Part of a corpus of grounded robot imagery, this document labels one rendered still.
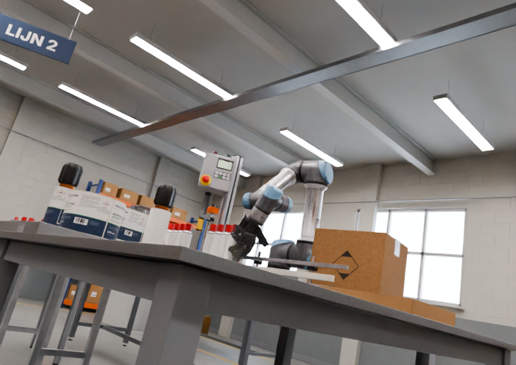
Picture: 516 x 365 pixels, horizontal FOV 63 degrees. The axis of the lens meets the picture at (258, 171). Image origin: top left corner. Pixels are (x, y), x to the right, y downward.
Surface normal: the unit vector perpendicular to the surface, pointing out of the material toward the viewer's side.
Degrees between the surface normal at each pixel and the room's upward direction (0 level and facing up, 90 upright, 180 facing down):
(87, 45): 90
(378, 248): 90
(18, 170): 90
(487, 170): 90
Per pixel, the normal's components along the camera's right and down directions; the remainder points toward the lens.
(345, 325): 0.68, -0.08
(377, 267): -0.59, -0.36
